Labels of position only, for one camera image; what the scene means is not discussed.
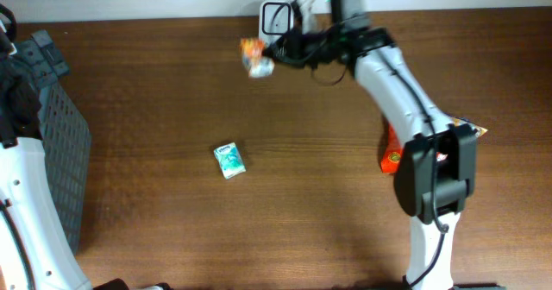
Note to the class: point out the white barcode scanner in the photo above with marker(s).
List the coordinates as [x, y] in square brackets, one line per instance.
[275, 19]

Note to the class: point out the cream snack bag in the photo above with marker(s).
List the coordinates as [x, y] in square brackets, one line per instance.
[478, 131]

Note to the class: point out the orange tissue pack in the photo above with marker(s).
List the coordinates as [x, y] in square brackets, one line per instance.
[257, 65]

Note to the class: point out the red snack bag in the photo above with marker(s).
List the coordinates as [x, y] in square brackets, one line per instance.
[391, 151]

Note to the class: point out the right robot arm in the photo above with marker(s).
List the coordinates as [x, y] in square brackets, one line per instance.
[436, 171]

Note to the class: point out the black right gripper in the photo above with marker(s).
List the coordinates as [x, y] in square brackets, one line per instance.
[294, 42]

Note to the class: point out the green tissue pack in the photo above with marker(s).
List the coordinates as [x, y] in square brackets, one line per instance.
[229, 160]

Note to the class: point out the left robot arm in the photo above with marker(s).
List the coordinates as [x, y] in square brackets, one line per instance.
[34, 251]

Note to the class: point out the grey plastic mesh basket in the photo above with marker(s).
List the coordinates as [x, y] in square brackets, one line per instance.
[67, 145]

